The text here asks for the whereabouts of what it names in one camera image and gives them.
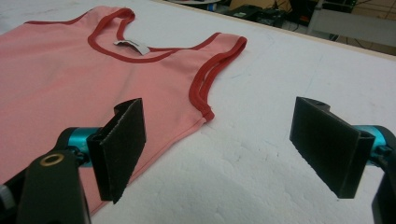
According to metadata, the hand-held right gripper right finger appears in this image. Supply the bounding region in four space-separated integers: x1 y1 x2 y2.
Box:
289 96 389 200

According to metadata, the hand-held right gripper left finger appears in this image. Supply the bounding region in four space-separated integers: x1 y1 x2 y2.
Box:
66 97 148 205

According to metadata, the pink tank top red trim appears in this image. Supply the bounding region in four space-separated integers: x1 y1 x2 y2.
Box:
0 6 248 217

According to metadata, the grey metal panel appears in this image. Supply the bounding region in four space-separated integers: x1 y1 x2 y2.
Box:
307 8 396 49

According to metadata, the black equipment box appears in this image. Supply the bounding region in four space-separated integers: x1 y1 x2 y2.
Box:
223 4 262 22

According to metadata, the black device with cables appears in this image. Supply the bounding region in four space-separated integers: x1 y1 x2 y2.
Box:
257 8 288 28

